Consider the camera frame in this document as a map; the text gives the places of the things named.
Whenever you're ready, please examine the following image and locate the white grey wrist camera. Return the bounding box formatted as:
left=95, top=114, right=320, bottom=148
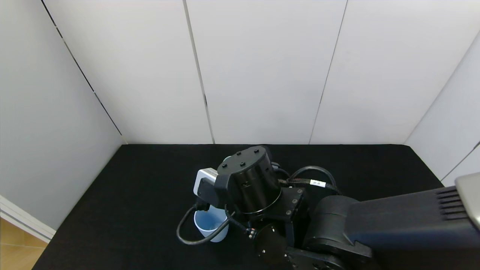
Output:
left=193, top=168, right=219, bottom=206

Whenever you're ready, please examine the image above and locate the white baseboard strip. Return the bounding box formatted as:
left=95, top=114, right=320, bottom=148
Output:
left=0, top=195, right=57, bottom=243

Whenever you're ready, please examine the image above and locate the black table cloth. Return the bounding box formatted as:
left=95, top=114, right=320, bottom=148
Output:
left=32, top=144, right=480, bottom=270

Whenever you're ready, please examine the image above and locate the black camera cable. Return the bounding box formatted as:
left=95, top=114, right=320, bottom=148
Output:
left=176, top=202, right=231, bottom=246

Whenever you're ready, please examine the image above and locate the black cable with white label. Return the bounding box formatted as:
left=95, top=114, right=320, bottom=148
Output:
left=277, top=165, right=342, bottom=196

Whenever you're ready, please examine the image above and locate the light blue plastic cup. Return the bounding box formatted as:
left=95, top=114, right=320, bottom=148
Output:
left=193, top=205, right=230, bottom=243

